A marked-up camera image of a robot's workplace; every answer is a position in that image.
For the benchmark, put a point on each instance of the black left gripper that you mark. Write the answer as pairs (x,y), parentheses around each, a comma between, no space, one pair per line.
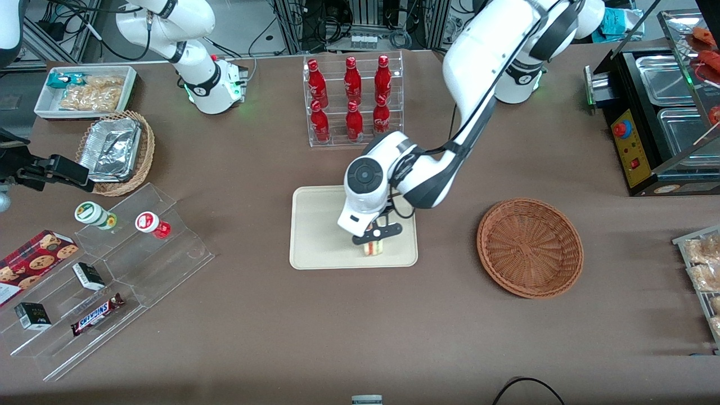
(388,208)

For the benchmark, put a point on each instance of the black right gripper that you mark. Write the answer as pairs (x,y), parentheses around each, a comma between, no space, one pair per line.
(19,167)

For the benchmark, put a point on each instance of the triangular sandwich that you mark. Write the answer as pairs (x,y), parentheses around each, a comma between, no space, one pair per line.
(373,249)

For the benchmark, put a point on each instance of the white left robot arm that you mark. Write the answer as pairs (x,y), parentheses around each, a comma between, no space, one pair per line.
(478,62)

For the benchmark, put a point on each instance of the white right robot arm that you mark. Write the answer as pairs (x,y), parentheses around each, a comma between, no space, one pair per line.
(199,79)

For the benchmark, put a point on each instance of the beige plastic serving tray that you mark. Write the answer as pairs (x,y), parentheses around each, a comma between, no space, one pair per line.
(315,236)

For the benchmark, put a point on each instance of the light tan wicker basket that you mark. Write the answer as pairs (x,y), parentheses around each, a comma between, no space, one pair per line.
(148,152)

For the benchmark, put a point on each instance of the white rectangular snack tray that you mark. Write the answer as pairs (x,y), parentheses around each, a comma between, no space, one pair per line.
(48,102)

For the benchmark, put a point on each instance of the brown round wicker basket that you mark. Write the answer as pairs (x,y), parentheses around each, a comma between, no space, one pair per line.
(529,247)

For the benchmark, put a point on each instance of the green lid cup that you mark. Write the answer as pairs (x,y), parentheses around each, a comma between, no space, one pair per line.
(90,212)

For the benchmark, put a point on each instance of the silver foil container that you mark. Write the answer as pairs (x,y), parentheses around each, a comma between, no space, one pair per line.
(112,149)

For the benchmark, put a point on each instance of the red lid cup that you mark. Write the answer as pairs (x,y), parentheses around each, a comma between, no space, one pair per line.
(147,221)

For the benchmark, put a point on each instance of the clear bag of fried snacks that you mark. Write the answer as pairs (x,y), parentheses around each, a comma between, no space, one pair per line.
(107,81)
(90,99)

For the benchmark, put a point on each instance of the red tartan cookie box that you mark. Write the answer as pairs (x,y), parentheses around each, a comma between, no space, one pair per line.
(34,261)

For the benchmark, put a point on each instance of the small black box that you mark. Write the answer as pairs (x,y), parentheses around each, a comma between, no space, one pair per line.
(32,316)
(89,277)

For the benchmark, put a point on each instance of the clear acrylic bottle rack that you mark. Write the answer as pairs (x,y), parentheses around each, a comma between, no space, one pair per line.
(337,144)

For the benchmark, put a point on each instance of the teal snack packet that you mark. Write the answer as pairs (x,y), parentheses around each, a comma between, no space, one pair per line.
(59,79)

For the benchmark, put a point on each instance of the red cola bottle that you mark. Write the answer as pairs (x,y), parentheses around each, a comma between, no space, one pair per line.
(352,79)
(383,77)
(317,81)
(320,124)
(354,122)
(381,117)

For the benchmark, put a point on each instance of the clear acrylic stepped shelf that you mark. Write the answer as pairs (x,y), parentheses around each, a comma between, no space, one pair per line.
(169,264)

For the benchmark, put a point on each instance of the Snickers chocolate bar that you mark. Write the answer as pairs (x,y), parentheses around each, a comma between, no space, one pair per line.
(95,315)

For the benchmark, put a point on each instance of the small grey device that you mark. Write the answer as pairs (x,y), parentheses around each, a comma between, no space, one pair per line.
(367,400)

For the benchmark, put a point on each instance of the black hot food display case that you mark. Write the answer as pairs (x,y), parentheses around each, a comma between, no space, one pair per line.
(633,154)

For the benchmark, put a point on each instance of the teal plastic bag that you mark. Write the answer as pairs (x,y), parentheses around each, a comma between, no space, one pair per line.
(619,25)

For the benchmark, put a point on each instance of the stainless steel pan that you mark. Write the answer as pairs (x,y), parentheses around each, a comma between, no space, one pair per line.
(683,132)
(666,81)

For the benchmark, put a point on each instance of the wrapped bread pastry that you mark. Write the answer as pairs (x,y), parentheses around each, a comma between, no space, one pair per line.
(704,250)
(716,326)
(715,305)
(706,278)

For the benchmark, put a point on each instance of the orange fried food skewer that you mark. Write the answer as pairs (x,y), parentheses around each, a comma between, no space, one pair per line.
(703,35)
(710,59)
(714,115)

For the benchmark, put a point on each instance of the aluminium frame rack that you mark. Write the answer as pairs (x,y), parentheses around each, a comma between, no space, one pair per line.
(289,25)

